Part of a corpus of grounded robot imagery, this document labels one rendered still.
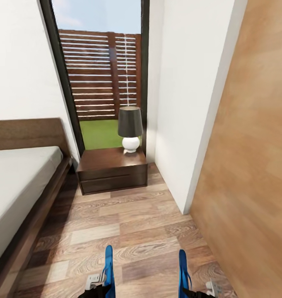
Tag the bed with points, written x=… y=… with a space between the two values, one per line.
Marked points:
x=35 y=163

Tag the sandal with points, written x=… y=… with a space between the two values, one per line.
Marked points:
x=108 y=270
x=183 y=280

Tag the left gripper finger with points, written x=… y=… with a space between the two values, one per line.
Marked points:
x=107 y=288

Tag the nightstand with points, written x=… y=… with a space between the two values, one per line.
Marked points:
x=111 y=169

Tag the fixed window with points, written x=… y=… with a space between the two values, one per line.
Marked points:
x=101 y=50

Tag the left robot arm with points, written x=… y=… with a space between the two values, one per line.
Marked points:
x=93 y=291

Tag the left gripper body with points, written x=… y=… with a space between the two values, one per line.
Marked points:
x=98 y=292

